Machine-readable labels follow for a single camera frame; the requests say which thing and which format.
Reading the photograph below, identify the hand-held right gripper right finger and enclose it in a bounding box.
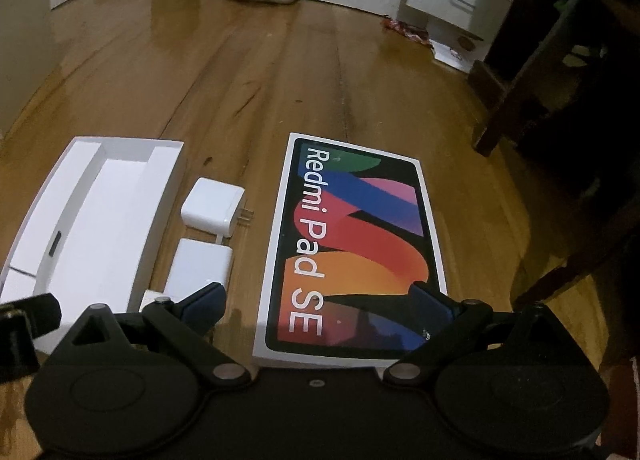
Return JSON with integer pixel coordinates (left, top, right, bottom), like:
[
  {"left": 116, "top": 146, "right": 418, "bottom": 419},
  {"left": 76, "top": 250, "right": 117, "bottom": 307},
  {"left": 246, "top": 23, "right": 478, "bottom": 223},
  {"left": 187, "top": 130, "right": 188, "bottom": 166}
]
[{"left": 382, "top": 282, "right": 576, "bottom": 388}]

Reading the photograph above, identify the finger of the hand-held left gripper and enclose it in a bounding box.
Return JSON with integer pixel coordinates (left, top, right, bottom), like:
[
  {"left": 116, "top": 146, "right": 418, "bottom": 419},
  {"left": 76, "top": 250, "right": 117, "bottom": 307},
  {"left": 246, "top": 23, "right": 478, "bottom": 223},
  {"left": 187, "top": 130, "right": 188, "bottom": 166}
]
[
  {"left": 0, "top": 292, "right": 62, "bottom": 339},
  {"left": 0, "top": 312, "right": 40, "bottom": 383}
]

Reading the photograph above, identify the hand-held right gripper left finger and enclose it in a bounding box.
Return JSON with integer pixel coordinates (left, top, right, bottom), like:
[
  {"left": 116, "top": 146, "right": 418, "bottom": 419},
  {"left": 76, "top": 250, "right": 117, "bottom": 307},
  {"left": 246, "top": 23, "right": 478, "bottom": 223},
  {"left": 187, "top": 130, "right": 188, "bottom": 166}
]
[{"left": 55, "top": 282, "right": 253, "bottom": 388}]

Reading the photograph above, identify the small white cardboard box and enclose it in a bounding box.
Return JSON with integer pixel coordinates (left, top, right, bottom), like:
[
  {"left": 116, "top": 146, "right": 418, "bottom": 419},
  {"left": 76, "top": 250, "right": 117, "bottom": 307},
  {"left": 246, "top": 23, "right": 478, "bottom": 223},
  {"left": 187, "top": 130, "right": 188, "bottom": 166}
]
[{"left": 165, "top": 238, "right": 235, "bottom": 299}]

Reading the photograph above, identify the white charger with prongs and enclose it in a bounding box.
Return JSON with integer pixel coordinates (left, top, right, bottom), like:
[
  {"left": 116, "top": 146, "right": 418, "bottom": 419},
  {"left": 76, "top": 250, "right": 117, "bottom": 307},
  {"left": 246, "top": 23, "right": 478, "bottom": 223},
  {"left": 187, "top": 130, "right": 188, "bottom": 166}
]
[{"left": 181, "top": 177, "right": 254, "bottom": 241}]

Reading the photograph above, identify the white box tray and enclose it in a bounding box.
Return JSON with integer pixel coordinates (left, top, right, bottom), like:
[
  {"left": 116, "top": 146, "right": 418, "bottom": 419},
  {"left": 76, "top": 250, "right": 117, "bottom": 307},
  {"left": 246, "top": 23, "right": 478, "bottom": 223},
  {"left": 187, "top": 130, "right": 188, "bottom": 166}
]
[{"left": 0, "top": 136, "right": 186, "bottom": 356}]

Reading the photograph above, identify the Redmi Pad SE box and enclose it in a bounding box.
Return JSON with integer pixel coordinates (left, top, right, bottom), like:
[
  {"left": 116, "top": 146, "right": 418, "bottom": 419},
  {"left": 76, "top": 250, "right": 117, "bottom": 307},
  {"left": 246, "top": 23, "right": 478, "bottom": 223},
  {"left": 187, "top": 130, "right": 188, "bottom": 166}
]
[{"left": 252, "top": 132, "right": 447, "bottom": 371}]

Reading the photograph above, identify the white cardboard sheet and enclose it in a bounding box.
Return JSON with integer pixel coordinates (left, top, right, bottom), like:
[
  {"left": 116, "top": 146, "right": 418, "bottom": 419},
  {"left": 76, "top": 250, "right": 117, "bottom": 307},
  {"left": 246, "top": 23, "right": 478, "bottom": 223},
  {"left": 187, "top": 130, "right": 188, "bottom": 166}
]
[{"left": 431, "top": 37, "right": 487, "bottom": 74}]

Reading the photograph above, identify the dark wooden table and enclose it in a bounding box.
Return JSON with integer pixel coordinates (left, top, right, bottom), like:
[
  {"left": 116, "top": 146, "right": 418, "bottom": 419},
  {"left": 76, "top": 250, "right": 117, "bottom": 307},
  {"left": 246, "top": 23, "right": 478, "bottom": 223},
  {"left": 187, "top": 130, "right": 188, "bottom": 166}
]
[{"left": 470, "top": 0, "right": 640, "bottom": 366}]

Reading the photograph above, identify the red wrapper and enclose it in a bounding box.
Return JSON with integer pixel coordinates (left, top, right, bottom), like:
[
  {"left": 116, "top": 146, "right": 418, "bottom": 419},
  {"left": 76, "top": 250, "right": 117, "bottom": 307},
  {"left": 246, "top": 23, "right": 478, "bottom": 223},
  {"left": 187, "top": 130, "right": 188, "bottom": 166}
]
[{"left": 382, "top": 17, "right": 433, "bottom": 48}]

